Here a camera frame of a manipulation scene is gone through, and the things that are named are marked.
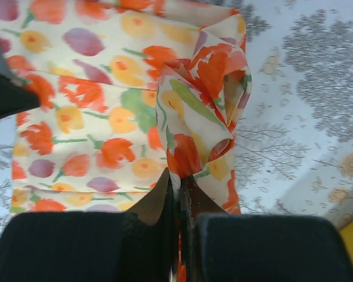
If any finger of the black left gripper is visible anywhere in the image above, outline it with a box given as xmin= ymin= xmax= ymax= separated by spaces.
xmin=0 ymin=47 xmax=40 ymax=119

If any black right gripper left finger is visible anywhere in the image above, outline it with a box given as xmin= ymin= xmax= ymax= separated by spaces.
xmin=0 ymin=170 xmax=174 ymax=281

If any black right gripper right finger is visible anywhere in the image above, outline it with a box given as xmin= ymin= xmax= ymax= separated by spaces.
xmin=181 ymin=177 xmax=353 ymax=281

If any orange floral fabric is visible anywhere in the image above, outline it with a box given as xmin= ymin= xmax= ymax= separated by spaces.
xmin=0 ymin=0 xmax=253 ymax=282

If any floral patterned tablecloth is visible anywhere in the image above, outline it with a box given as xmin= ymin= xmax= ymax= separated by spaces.
xmin=0 ymin=1 xmax=353 ymax=233

